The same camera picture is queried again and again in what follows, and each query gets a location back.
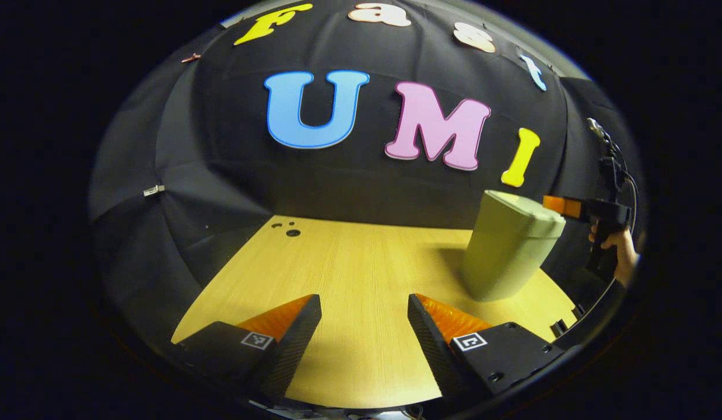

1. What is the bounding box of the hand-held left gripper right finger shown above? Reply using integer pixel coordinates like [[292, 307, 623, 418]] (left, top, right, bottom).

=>
[[406, 293, 566, 409]]

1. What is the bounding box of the pale green desktop garbage bin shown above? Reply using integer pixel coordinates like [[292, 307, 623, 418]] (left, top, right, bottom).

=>
[[460, 190, 567, 302]]

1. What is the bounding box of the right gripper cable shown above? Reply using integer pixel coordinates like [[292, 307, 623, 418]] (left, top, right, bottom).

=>
[[586, 117, 639, 234]]

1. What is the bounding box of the black backdrop cloth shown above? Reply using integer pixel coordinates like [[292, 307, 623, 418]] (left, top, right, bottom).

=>
[[88, 0, 644, 351]]

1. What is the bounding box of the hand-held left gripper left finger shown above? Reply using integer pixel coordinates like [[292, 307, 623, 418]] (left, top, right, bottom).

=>
[[171, 293, 323, 406]]

